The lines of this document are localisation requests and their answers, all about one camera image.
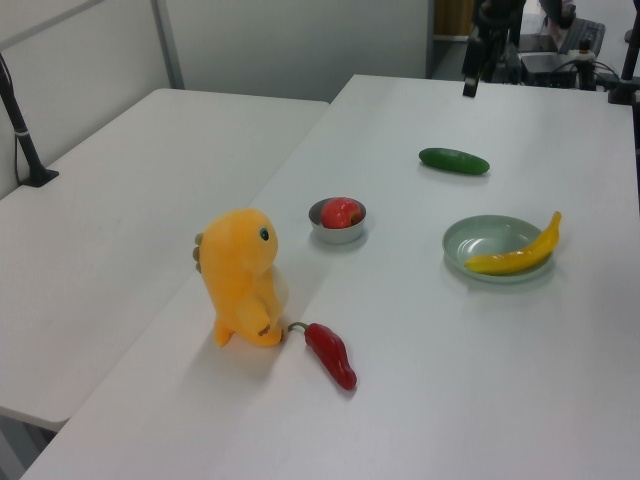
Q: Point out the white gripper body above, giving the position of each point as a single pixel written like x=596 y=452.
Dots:
x=495 y=15

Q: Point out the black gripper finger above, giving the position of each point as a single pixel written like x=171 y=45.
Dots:
x=471 y=75
x=490 y=52

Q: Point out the yellow banana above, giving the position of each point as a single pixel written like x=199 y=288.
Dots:
x=520 y=255

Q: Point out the pale green plastic plate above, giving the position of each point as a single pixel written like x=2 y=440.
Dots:
x=480 y=240

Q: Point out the wooden board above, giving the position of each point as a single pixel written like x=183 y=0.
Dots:
x=452 y=17

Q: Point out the black electronics box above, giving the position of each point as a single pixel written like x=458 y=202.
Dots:
x=547 y=67

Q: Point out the green cucumber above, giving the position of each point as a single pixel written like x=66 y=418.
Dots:
x=452 y=160

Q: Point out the black keyboard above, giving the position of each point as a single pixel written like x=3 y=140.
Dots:
x=585 y=32

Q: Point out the emergency stop button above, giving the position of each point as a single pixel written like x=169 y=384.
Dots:
x=585 y=49

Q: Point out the red apple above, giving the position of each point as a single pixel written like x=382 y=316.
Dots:
x=340 y=212

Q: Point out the small steel bowl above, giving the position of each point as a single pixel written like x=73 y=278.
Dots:
x=337 y=232

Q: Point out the orange plush dinosaur toy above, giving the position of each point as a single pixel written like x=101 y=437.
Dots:
x=242 y=270

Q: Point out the red chili pepper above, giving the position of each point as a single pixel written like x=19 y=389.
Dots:
x=330 y=352

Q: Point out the black camera stand pole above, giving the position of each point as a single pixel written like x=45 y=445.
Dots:
x=22 y=135
x=626 y=65

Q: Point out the grey partition frame post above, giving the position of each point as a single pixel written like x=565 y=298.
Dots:
x=167 y=45

